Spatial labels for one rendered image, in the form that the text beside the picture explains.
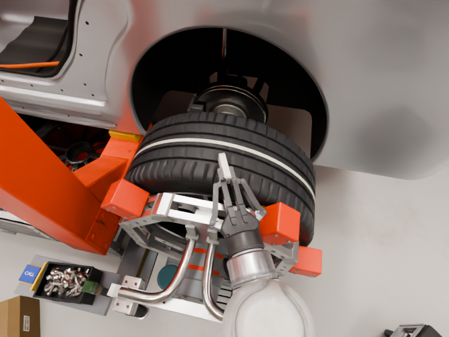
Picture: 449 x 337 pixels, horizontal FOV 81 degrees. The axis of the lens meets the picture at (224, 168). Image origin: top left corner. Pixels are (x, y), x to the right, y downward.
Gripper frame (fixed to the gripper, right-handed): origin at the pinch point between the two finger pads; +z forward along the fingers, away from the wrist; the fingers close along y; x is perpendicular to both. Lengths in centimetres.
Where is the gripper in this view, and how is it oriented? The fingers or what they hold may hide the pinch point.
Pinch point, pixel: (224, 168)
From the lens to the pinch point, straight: 62.7
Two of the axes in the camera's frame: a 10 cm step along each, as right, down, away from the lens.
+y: 9.7, -1.6, 1.8
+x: 0.8, -5.1, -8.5
